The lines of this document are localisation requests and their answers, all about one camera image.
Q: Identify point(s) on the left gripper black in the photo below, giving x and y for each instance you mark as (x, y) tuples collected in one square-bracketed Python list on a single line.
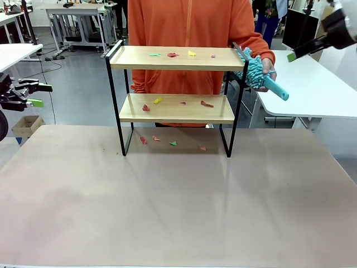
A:
[(7, 102)]

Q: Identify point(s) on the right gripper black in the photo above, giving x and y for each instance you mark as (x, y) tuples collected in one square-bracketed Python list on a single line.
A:
[(341, 30)]

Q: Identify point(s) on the teal chenille duster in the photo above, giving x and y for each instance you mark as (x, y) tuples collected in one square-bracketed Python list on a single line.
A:
[(252, 72)]

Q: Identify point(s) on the person's right forearm orange sleeve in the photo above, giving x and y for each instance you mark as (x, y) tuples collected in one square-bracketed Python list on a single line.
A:
[(138, 83)]

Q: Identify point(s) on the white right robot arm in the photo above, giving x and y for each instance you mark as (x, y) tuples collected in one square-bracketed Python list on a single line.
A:
[(350, 6)]

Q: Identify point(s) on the person's left forearm orange sleeve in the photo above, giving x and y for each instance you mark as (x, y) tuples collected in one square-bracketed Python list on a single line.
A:
[(259, 46)]

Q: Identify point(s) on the person's left hand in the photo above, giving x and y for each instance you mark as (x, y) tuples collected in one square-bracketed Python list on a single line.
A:
[(268, 67)]

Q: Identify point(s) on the thin black tripod pole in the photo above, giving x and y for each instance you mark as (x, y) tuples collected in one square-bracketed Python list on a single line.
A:
[(303, 25)]

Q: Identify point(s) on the black monitor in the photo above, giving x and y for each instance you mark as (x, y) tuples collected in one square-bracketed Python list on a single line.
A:
[(291, 30)]

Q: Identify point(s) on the open cardboard box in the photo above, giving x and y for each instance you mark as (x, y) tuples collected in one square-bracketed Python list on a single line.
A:
[(28, 128)]

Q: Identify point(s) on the beige cardboard panel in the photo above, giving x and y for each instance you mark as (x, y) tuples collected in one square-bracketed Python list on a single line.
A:
[(327, 12)]

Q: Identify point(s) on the black floor power strip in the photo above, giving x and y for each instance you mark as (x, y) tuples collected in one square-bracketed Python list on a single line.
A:
[(55, 58)]

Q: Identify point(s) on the white partition board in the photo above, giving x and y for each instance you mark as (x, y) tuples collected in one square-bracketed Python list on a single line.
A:
[(344, 69)]

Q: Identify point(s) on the white desk curved edge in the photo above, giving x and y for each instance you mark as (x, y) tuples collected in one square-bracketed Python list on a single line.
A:
[(306, 89)]

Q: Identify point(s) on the bystander in blue trousers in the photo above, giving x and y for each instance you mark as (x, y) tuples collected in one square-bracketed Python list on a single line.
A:
[(265, 28)]

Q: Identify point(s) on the black stand pole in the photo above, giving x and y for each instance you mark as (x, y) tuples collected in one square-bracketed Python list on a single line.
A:
[(29, 25)]

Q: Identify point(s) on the black office chair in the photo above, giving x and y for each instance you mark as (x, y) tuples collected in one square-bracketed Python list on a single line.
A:
[(247, 90)]

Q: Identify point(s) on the bystander in dark clothes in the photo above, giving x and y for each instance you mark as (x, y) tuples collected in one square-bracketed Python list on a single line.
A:
[(121, 16)]

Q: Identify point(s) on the yellow paper scrap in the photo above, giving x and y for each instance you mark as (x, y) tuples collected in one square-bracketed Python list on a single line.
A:
[(158, 100), (191, 53)]

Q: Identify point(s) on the green paper scrap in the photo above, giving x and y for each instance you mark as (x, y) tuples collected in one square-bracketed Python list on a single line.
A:
[(155, 54), (173, 143)]

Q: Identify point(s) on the orange paper scrap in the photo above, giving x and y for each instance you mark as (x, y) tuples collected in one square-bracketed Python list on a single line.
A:
[(202, 148), (155, 138)]

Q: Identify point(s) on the person in orange hoodie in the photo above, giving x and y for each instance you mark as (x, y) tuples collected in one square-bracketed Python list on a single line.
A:
[(181, 28)]

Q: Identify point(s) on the white desk grey frame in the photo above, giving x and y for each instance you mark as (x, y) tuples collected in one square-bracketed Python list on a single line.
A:
[(72, 10)]

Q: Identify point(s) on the black frame wooden shelf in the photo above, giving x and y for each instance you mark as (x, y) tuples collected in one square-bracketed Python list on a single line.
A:
[(178, 65)]

